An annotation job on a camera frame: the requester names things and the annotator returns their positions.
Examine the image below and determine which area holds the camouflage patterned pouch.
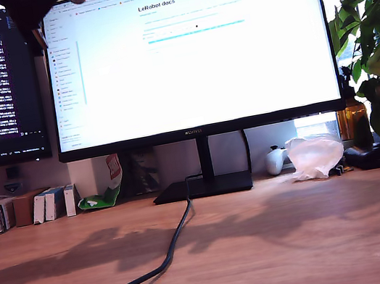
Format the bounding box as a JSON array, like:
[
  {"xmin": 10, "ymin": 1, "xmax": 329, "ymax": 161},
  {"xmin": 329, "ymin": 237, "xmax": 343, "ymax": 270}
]
[{"xmin": 123, "ymin": 146, "xmax": 165, "ymax": 197}]

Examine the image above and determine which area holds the black monitor with white screen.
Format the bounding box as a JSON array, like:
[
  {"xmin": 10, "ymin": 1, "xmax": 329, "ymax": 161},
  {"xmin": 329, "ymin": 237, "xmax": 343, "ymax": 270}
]
[{"xmin": 30, "ymin": 0, "xmax": 358, "ymax": 221}]

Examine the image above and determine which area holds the white game controller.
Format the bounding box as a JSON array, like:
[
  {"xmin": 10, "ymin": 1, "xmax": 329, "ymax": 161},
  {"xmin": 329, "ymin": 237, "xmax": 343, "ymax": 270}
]
[{"xmin": 263, "ymin": 143, "xmax": 293, "ymax": 178}]

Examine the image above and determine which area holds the green white Jenkki gum bag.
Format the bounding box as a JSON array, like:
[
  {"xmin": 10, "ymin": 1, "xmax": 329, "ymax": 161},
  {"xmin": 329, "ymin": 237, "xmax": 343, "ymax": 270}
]
[{"xmin": 69, "ymin": 152, "xmax": 129, "ymax": 213}]

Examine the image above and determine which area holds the white crumpled plastic bag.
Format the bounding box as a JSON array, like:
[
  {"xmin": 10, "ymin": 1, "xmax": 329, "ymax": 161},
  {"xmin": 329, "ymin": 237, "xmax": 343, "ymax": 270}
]
[{"xmin": 282, "ymin": 129, "xmax": 350, "ymax": 185}]

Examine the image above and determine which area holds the small black yellow item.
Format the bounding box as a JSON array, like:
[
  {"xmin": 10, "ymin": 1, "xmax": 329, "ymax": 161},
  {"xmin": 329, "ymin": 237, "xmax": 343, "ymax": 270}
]
[{"xmin": 333, "ymin": 161, "xmax": 355, "ymax": 176}]

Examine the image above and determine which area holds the amber glass bottle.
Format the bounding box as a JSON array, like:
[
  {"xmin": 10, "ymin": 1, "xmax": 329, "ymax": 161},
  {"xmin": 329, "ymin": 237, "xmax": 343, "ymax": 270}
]
[{"xmin": 332, "ymin": 83, "xmax": 374, "ymax": 150}]

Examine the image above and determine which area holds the brown cardboard box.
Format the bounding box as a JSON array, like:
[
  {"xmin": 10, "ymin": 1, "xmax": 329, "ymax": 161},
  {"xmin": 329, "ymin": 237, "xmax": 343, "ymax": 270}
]
[{"xmin": 10, "ymin": 188, "xmax": 56, "ymax": 228}]

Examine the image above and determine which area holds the thin black hanging cable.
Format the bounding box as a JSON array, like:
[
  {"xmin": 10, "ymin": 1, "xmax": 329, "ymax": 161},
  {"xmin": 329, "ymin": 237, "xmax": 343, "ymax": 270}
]
[{"xmin": 240, "ymin": 128, "xmax": 255, "ymax": 173}]

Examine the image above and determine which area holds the thick black monitor cable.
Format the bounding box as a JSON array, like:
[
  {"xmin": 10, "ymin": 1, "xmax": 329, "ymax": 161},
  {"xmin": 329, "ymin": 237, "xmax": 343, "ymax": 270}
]
[{"xmin": 28, "ymin": 173, "xmax": 222, "ymax": 284}]

